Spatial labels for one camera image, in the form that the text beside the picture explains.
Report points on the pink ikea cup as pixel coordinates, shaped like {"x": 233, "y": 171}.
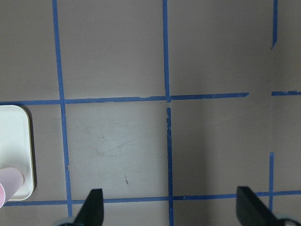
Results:
{"x": 11, "y": 180}

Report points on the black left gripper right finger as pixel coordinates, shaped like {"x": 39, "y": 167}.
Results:
{"x": 251, "y": 211}

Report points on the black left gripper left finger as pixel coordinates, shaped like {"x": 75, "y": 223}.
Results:
{"x": 92, "y": 211}

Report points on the cream plastic tray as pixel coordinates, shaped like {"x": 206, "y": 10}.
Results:
{"x": 16, "y": 147}

